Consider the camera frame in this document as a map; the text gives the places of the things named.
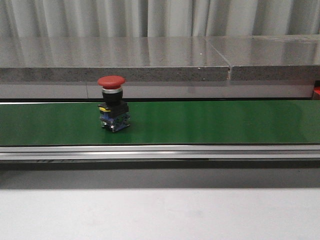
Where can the red mushroom push button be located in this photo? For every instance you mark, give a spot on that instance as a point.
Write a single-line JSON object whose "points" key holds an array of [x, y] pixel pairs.
{"points": [[114, 112]]}

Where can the grey stone counter slab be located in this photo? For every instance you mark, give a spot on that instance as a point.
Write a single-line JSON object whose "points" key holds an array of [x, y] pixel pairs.
{"points": [[85, 59]]}

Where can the green conveyor belt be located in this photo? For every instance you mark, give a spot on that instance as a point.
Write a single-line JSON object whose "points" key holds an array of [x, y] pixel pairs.
{"points": [[164, 122]]}

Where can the red plastic tray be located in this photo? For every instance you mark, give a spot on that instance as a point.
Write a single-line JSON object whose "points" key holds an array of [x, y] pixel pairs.
{"points": [[316, 91]]}

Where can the grey curtain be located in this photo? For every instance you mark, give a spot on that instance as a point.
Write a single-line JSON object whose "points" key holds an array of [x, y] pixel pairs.
{"points": [[158, 18]]}

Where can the aluminium conveyor frame rail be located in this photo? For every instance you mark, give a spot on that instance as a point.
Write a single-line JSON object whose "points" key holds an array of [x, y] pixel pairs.
{"points": [[159, 156]]}

